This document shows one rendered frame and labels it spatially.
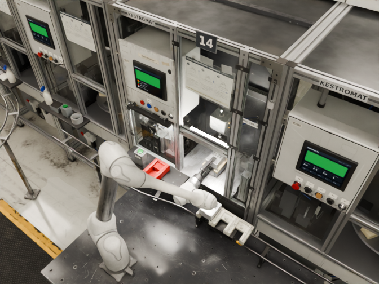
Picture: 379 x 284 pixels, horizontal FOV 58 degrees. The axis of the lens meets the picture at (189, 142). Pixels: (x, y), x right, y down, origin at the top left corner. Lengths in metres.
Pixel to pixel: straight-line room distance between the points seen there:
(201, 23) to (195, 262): 1.49
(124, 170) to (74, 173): 2.14
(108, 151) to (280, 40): 1.05
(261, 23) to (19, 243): 2.77
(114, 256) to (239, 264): 0.81
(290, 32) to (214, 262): 1.49
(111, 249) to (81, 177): 1.77
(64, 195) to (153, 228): 1.45
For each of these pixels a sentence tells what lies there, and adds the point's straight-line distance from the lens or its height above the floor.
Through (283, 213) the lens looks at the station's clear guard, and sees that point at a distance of 2.21.
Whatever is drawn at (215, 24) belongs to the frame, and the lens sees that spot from 1.88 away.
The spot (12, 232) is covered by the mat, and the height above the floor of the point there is 0.01.
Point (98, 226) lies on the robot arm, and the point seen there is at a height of 0.95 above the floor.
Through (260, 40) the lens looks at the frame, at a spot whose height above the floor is 2.01.
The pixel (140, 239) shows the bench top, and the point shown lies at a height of 0.68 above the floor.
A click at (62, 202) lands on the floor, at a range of 3.69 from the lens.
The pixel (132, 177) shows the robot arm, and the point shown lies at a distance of 1.80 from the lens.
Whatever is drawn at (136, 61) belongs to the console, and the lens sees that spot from 2.13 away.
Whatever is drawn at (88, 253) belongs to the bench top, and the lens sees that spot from 2.50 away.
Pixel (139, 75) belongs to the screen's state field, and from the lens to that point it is 2.14.
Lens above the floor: 2.82
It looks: 45 degrees down
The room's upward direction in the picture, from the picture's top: straight up
